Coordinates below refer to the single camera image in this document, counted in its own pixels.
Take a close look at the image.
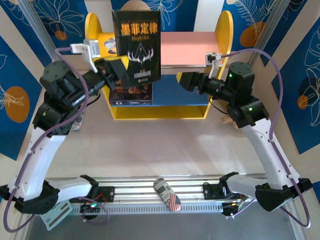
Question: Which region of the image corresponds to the newsprint flag pencil case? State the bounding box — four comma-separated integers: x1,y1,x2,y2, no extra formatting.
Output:
153,177,181,212
72,109,85,132

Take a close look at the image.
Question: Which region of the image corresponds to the black antler cover book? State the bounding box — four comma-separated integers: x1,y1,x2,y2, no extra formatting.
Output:
111,9,162,89

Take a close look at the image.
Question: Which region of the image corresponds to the mint green calculator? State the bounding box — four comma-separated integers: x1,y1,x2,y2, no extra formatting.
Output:
39,202,74,231

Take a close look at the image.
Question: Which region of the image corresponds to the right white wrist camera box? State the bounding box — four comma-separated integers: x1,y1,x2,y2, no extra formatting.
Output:
204,51,224,80

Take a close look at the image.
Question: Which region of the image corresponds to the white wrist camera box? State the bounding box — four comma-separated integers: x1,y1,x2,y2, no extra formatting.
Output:
70,38,101,74
204,51,224,80

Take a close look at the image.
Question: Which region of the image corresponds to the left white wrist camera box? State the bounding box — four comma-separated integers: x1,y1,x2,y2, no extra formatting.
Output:
70,38,101,74

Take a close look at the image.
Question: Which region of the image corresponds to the yellow pink blue bookshelf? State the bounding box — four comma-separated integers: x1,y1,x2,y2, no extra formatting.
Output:
84,10,235,120

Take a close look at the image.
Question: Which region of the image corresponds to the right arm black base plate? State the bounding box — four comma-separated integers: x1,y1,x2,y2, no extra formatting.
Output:
202,182,248,201

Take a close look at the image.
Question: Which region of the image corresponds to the small black controller board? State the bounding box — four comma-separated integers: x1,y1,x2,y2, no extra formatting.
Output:
79,201,101,215
221,201,242,218

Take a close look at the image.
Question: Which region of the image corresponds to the aluminium corner post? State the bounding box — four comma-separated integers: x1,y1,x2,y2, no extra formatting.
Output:
17,0,71,79
244,0,288,75

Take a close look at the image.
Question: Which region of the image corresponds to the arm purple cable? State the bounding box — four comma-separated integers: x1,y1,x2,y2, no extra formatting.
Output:
219,48,312,229
4,47,111,232

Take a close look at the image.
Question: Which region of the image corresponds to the dark blue sage cover book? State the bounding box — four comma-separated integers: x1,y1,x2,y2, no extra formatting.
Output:
109,82,153,102
109,102,153,106

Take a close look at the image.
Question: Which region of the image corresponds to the slotted grey cable duct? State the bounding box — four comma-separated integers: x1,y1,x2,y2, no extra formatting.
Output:
32,203,225,216

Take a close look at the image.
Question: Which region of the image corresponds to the yellow cartoon cover book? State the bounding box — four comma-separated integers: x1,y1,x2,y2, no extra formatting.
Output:
98,33,130,76

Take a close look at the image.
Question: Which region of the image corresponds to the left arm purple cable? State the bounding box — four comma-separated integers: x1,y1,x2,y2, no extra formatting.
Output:
4,47,111,232

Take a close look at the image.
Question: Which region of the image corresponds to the aluminium rail frame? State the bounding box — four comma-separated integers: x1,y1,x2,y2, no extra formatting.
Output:
19,174,297,208

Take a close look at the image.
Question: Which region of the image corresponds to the brown teddy bear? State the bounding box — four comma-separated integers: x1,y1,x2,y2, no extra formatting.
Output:
221,115,237,126

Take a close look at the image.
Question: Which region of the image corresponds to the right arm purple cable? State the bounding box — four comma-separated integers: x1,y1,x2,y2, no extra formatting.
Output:
219,48,312,229

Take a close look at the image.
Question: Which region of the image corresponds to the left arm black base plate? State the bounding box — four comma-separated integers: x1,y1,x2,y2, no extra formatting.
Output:
69,186,116,203

